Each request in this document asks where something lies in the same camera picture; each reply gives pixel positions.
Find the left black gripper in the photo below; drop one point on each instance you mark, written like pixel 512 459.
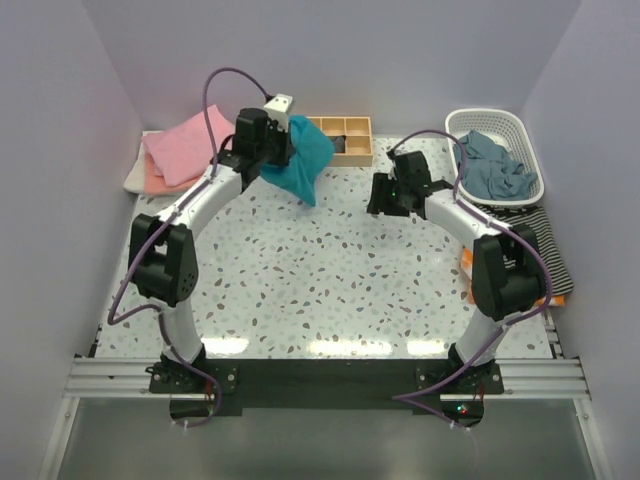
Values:
pixel 284 138

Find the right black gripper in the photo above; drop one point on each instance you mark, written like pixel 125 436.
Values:
pixel 378 203

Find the teal t shirt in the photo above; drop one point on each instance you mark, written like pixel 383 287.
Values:
pixel 314 151

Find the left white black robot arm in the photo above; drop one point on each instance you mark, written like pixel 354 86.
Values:
pixel 162 254

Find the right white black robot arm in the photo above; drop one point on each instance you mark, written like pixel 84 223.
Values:
pixel 508 276

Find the dark grey folded cloth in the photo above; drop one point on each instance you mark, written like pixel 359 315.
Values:
pixel 339 143

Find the wooden compartment organizer box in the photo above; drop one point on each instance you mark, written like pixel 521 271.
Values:
pixel 359 138

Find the pink folded t shirt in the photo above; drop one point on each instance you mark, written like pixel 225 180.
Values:
pixel 180 153

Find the orange white tie-dye shirt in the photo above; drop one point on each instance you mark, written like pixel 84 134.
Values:
pixel 466 266

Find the grey blue t shirt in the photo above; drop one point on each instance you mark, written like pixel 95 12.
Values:
pixel 490 173

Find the white plastic laundry basket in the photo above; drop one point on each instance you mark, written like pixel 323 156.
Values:
pixel 507 130

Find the salmon folded t shirt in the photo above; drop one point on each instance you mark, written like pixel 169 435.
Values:
pixel 155 185

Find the white folded t shirt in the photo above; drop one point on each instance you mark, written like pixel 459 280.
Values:
pixel 135 180

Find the black white striped shirt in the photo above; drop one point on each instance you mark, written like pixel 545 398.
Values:
pixel 536 218

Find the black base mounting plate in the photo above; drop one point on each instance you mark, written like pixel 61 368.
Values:
pixel 229 387

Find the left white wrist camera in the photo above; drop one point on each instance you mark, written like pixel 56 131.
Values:
pixel 279 108

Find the aluminium extrusion rail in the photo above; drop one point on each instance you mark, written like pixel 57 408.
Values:
pixel 522 378

